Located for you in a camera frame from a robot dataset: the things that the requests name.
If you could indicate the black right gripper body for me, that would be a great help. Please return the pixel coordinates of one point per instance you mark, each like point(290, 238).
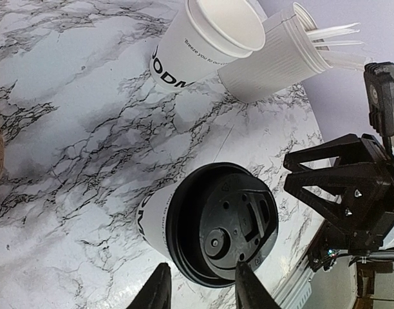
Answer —
point(367, 183)

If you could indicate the black plastic cup lid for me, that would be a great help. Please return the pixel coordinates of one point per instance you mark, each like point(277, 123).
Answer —
point(220, 215)

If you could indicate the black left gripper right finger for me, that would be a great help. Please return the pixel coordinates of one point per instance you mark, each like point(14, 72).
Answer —
point(249, 291)

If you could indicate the white paper coffee cup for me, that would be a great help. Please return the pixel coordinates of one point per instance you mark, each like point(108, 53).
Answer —
point(160, 217)

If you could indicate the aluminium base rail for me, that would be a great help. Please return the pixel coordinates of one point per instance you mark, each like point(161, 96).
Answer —
point(322, 256)

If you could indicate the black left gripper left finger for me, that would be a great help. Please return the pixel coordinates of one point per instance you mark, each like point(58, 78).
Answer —
point(156, 292)

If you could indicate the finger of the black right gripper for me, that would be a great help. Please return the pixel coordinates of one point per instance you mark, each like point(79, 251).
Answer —
point(318, 187)
point(319, 154)

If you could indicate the stacked white paper cups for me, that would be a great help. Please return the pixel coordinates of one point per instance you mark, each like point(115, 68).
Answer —
point(203, 37)

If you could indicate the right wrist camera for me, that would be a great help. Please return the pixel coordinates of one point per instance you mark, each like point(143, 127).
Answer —
point(379, 82)

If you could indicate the white ribbed cup holder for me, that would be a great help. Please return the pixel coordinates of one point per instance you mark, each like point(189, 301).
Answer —
point(288, 57)

